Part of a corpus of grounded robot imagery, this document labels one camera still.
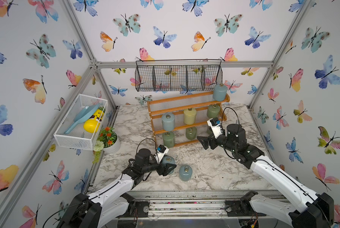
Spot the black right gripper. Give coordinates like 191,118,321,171
197,130,238,156

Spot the blue canister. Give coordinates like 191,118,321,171
213,84,228,101
161,112,175,132
161,155,176,175
179,164,193,181

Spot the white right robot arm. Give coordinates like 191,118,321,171
197,118,335,228

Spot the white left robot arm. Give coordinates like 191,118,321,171
57,145,176,228

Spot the orange wooden three-tier shelf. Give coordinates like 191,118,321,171
148,92,230,143

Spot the small green canister bottom middle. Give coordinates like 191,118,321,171
186,127,197,140

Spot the green canister middle right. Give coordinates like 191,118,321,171
207,104,220,119

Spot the yellow-green canister middle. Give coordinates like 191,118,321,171
183,108,197,125

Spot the green canister bottom left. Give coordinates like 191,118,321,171
162,132,175,148

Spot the potted orange flower plant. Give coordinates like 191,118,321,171
93,126,120,164

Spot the yellow mustard bottle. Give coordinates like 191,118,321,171
83,109,104,134

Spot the light blue dustpan scoop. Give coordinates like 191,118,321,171
64,104,99,135

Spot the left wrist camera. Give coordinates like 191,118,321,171
154,144,169,164

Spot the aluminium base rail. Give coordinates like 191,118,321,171
67,189,310,221

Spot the black wire wall basket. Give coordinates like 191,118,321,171
135,59,223,92

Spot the white mesh wall basket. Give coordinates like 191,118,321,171
54,94,108,150

